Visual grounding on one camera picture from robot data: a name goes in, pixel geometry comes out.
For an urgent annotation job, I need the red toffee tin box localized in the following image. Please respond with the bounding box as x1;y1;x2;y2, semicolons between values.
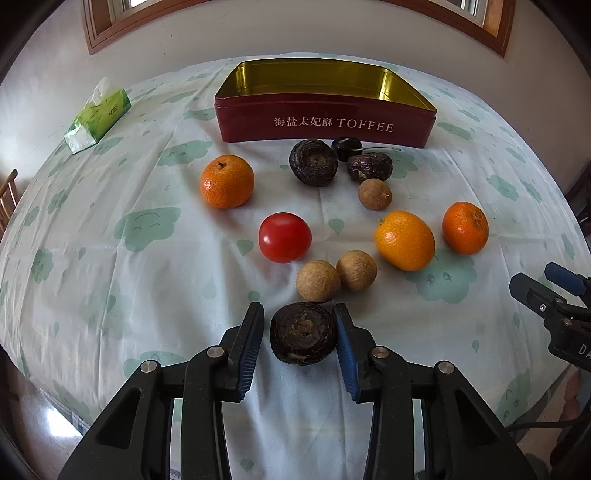
214;58;437;148

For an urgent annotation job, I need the red tomato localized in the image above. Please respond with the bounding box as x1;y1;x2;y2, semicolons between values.
259;212;312;263

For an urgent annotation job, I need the orange mandarin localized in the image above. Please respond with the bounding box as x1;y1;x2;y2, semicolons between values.
199;155;254;209
442;202;489;255

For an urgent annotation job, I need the brown longan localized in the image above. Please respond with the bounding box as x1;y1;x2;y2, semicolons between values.
295;260;341;303
358;178;392;211
335;250;378;292

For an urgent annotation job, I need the cloud pattern tablecloth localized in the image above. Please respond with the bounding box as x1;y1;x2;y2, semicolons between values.
1;59;590;424

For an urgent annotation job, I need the orange kumquat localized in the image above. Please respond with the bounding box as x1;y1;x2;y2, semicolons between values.
374;210;436;272

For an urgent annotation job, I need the dark water chestnut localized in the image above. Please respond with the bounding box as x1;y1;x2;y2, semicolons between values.
270;302;338;366
288;139;339;187

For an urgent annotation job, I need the green tissue pack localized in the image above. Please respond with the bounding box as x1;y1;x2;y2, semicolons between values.
64;77;131;154

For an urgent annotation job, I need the wooden window frame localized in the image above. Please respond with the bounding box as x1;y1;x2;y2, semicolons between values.
81;1;517;57

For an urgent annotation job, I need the wooden chair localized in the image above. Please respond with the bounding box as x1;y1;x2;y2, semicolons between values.
0;169;20;237

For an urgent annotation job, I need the dark cherry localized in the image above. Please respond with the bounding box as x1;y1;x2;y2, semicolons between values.
332;136;363;163

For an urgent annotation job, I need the dark wrinkled date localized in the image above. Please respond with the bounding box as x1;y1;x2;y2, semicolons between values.
346;152;393;183

